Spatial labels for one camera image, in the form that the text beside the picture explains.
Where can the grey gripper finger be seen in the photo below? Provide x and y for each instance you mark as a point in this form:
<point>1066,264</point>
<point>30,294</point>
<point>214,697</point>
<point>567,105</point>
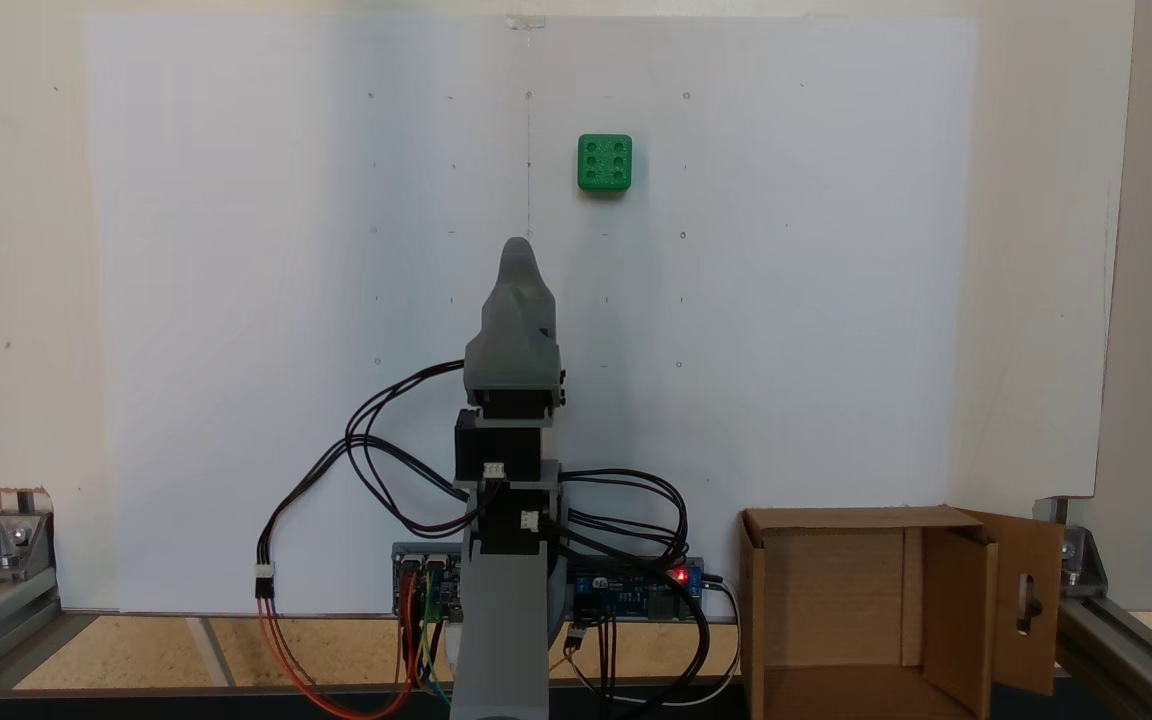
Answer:
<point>519,295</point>

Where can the green die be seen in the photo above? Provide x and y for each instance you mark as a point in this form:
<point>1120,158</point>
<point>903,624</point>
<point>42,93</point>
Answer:
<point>604,163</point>

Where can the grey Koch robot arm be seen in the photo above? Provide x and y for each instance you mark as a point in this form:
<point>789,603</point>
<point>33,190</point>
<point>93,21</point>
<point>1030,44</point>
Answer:
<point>501,620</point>

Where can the small board with grey ports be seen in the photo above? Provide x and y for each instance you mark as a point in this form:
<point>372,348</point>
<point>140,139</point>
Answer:
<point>446,590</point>

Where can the blue board with red LED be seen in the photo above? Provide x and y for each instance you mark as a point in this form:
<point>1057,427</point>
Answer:
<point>626,597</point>

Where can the clear tape strip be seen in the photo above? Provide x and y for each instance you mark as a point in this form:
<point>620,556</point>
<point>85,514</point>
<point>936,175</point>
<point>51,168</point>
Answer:
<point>526,21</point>

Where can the white paper sheet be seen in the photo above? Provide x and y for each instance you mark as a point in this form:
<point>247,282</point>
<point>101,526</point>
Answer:
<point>236,250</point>

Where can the brown cardboard box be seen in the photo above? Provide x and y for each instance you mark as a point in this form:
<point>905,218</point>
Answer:
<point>836,610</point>

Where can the white backing board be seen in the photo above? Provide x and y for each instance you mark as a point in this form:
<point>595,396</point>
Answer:
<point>26,250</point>

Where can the metal corner bracket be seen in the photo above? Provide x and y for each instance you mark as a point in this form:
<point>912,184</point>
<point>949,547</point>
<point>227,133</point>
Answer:
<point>1084,565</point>
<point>14,545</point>

